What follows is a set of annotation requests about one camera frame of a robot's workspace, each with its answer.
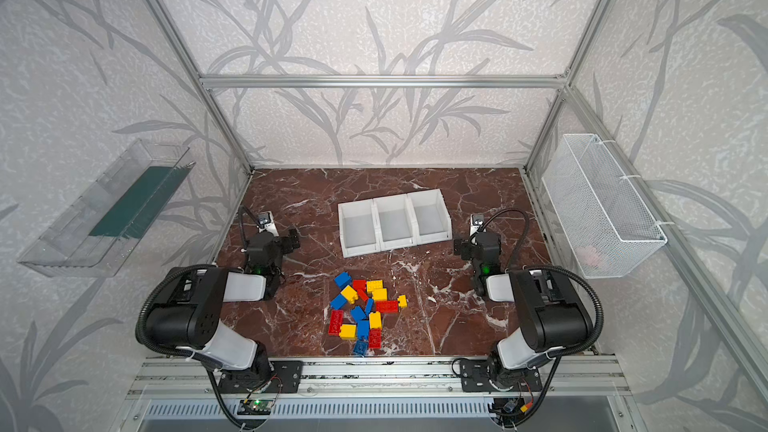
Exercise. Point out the red lego brick long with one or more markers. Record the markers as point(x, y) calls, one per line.
point(336, 322)

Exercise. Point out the red lego brick small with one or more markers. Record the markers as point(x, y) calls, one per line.
point(360, 286)

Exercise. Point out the red lego brick bottom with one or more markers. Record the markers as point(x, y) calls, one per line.
point(375, 339)

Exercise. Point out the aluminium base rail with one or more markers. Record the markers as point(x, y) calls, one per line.
point(356, 377)

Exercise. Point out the clear plastic wall tray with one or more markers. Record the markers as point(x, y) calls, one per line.
point(98, 232)

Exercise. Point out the blue lego brick top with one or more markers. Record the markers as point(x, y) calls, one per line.
point(343, 280)

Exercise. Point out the right white bin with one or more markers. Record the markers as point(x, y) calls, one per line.
point(432, 219)

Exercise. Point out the yellow six-stud lego brick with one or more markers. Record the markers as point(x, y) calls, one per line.
point(373, 285)

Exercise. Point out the pink object in basket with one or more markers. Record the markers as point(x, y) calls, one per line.
point(589, 256)

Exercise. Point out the red eight-stud lego brick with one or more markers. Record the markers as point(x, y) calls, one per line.
point(387, 307)

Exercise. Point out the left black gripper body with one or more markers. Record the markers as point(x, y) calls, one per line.
point(279, 241)

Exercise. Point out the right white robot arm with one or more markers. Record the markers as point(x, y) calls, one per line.
point(558, 314)

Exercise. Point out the white wire mesh basket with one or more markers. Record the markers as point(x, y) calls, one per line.
point(597, 204)

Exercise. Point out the blue lego brick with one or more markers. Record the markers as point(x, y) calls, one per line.
point(363, 330)
point(360, 348)
point(343, 280)
point(358, 315)
point(339, 302)

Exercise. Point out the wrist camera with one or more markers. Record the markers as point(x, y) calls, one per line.
point(265, 222)
point(477, 220)

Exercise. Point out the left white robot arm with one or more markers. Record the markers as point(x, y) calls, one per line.
point(182, 318)

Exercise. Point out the green circuit board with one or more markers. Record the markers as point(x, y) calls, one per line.
point(255, 407)

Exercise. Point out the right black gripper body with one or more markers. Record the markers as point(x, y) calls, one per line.
point(474, 247)

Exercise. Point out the blue lego brick bottom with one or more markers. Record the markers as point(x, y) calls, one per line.
point(360, 348)

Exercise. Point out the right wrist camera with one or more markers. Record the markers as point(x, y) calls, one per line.
point(477, 220)

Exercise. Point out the white bin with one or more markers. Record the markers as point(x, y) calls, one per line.
point(395, 222)
point(358, 228)
point(432, 219)

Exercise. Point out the left white bin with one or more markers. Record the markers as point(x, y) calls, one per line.
point(358, 228)

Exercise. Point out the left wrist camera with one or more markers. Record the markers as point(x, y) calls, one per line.
point(265, 222)

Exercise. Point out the middle white bin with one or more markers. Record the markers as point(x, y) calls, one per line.
point(395, 222)

